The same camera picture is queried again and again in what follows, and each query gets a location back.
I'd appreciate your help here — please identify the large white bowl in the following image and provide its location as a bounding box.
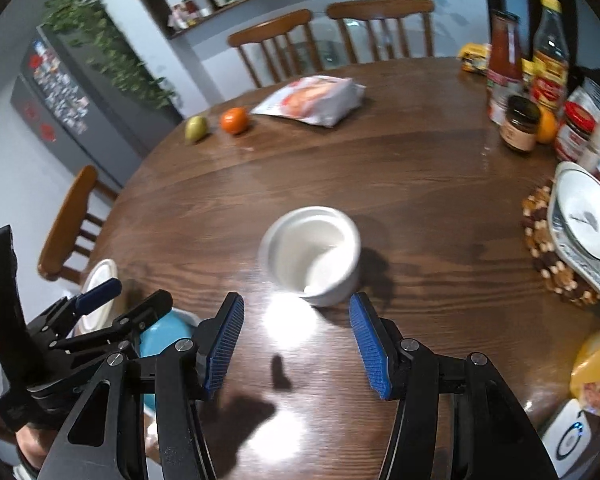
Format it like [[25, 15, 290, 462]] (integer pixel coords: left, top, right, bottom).
[[74, 259, 122, 335]]

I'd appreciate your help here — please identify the small white deep bowl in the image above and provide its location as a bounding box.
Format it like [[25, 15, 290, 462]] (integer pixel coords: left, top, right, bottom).
[[258, 206, 362, 308]]

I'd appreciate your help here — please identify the white blue patterned square plate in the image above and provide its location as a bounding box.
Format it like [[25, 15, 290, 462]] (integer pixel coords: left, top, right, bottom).
[[143, 336, 195, 479]]

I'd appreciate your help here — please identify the person's left hand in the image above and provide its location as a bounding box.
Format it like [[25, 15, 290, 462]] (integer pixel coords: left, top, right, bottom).
[[15, 425, 58, 470]]

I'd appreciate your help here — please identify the wooden chair at left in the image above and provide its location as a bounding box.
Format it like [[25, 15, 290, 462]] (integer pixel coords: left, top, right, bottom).
[[38, 165, 119, 285]]

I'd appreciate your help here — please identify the wooden chair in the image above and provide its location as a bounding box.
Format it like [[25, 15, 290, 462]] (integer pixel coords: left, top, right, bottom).
[[325, 0, 436, 64], [227, 9, 324, 89], [38, 165, 119, 285]]

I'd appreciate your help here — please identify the green pear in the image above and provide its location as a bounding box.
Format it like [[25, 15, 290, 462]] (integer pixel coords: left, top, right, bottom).
[[184, 115, 209, 144]]

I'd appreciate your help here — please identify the grey refrigerator with magnets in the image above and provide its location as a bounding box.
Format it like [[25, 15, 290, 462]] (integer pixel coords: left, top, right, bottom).
[[10, 25, 182, 191]]

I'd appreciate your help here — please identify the yellow box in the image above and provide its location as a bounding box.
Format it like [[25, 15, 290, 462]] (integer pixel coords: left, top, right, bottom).
[[569, 330, 600, 417]]

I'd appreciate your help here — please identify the orange tangerine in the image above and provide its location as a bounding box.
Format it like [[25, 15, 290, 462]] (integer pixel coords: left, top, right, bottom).
[[220, 107, 250, 136]]

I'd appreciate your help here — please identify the wooden bead trivet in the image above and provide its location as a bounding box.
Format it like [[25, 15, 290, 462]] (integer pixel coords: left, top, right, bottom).
[[521, 178, 600, 308]]

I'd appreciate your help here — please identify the white plate on trivet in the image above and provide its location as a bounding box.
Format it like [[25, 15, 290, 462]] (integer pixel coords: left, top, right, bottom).
[[547, 162, 600, 294]]

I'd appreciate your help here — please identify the white snack bag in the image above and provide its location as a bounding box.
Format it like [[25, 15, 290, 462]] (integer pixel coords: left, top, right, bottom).
[[251, 75, 366, 128]]

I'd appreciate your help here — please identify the dark jar brown label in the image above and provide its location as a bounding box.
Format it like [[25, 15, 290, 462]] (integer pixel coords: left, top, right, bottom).
[[500, 94, 541, 154]]

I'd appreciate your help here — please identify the wooden chair back left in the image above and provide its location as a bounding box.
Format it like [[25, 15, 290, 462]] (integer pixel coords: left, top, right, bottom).
[[227, 9, 324, 89]]

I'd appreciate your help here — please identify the orange fruit near jars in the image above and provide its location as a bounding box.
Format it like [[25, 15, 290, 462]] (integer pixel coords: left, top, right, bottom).
[[536, 105, 559, 145]]

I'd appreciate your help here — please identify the red lid jar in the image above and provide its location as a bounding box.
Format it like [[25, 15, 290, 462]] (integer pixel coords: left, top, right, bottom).
[[554, 101, 596, 162]]

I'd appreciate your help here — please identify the green hanging plant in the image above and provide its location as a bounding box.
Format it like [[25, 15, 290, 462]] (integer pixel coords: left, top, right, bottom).
[[44, 0, 180, 110]]

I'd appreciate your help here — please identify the red sauce bottle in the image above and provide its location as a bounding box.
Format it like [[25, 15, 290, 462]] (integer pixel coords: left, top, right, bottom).
[[486, 10, 524, 126]]

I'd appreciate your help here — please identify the yellow snack packet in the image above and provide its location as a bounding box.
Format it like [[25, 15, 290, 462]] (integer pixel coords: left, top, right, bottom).
[[457, 42, 491, 75]]

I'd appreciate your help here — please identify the oil bottle yellow cap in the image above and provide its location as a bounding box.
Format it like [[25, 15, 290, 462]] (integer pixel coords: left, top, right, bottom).
[[530, 0, 569, 112]]

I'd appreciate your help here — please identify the wooden chair back right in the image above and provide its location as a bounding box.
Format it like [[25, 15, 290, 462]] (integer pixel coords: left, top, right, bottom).
[[325, 0, 436, 64]]

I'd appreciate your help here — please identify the white device with blue ring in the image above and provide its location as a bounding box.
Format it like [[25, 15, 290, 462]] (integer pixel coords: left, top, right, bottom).
[[541, 399, 592, 479]]

